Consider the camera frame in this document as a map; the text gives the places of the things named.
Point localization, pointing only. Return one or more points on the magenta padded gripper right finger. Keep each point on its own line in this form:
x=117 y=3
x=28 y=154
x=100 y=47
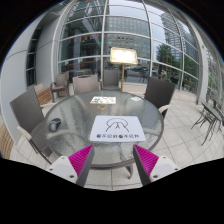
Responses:
x=152 y=167

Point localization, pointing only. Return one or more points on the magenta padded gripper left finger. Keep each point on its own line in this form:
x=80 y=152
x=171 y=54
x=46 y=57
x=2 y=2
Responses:
x=74 y=168

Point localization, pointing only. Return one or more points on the grey computer mouse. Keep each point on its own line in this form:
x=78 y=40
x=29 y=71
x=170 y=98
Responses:
x=54 y=124

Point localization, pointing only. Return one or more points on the white printed mouse pad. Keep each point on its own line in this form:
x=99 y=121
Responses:
x=117 y=129

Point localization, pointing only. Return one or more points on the round glass patio table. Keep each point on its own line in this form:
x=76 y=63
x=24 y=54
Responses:
x=77 y=116

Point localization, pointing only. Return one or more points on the small white paper card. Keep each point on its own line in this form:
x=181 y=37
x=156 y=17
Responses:
x=136 y=99

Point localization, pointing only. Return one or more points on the colourful printed menu card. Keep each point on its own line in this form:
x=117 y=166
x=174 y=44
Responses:
x=103 y=100

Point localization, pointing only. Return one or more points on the grey wicker chair right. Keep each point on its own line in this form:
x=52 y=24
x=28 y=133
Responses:
x=159 y=93

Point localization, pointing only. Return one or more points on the grey wicker chair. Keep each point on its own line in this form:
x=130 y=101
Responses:
x=30 y=120
x=60 y=85
x=159 y=93
x=85 y=83
x=111 y=80

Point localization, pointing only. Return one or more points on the folding metal table right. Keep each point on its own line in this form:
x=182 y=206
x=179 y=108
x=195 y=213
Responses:
x=212 y=116

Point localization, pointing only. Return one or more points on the grey wicker chair back left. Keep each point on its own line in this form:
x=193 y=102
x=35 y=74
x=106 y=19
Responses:
x=85 y=83

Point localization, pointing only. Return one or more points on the grey wicker chair far left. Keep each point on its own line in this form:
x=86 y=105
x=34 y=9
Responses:
x=60 y=85

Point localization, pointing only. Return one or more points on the grey wicker chair back centre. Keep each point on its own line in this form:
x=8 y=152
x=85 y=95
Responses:
x=111 y=80

